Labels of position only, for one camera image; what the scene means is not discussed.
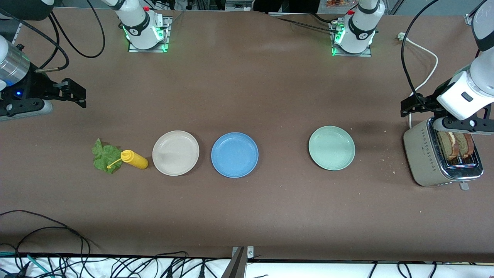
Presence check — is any pale green round plate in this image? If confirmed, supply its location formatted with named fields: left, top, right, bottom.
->
left=308, top=125, right=356, bottom=171

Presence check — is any teal cable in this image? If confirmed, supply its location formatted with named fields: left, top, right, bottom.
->
left=0, top=251, right=52, bottom=278

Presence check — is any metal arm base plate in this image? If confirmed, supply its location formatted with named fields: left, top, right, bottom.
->
left=332, top=21, right=373, bottom=58
left=128, top=15, right=172, bottom=53

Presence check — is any green lettuce leaf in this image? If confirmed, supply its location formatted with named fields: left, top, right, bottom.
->
left=91, top=138, right=124, bottom=175

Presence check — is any beige chrome toaster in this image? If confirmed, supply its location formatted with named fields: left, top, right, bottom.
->
left=403, top=118, right=484, bottom=191

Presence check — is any yellow mustard squeeze bottle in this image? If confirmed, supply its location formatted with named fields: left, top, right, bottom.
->
left=107, top=150, right=149, bottom=170

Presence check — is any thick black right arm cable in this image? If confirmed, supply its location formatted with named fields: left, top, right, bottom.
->
left=0, top=8, right=71, bottom=74

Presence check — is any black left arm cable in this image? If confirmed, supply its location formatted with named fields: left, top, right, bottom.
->
left=401, top=0, right=440, bottom=95

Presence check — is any black looped cable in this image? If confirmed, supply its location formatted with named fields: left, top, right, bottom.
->
left=0, top=210, right=91, bottom=267

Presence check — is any black arched cable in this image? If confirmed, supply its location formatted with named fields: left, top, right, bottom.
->
left=110, top=252, right=189, bottom=278

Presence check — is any blue round plate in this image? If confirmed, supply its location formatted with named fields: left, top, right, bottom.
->
left=211, top=132, right=259, bottom=178

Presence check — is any brown bread slice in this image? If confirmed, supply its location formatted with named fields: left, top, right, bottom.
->
left=452, top=132, right=475, bottom=159
left=439, top=131, right=457, bottom=161

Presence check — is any beige round plate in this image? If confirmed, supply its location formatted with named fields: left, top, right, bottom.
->
left=152, top=130, right=200, bottom=176

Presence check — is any white toaster power cord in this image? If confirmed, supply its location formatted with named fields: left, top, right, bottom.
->
left=398, top=33, right=439, bottom=129

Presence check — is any black base power cable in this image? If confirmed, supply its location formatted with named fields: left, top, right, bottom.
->
left=268, top=12, right=340, bottom=33

